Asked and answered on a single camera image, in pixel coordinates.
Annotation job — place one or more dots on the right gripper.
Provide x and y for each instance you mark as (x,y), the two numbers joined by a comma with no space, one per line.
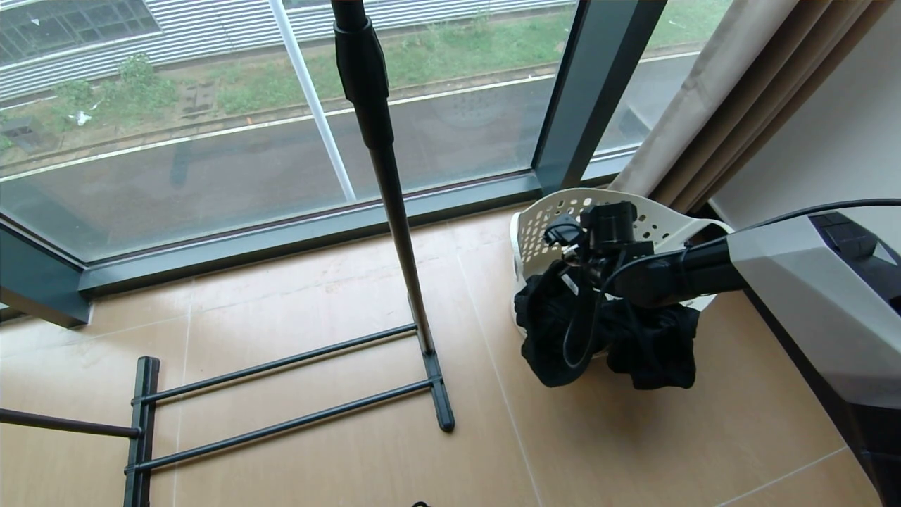
(595,264)

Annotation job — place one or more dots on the heap of black clothes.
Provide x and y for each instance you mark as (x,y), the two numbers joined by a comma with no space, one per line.
(647,352)

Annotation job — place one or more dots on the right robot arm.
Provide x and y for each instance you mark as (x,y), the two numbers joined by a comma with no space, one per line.
(809,303)

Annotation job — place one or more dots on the window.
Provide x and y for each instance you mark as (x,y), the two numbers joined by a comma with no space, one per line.
(211,141)

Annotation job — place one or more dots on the black clothes rack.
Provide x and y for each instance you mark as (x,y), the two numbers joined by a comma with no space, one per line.
(394,197)

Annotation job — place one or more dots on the white laundry basket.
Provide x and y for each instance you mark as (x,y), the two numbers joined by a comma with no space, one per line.
(538,232)

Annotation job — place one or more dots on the beige curtain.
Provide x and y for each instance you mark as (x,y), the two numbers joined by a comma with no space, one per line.
(718,91)

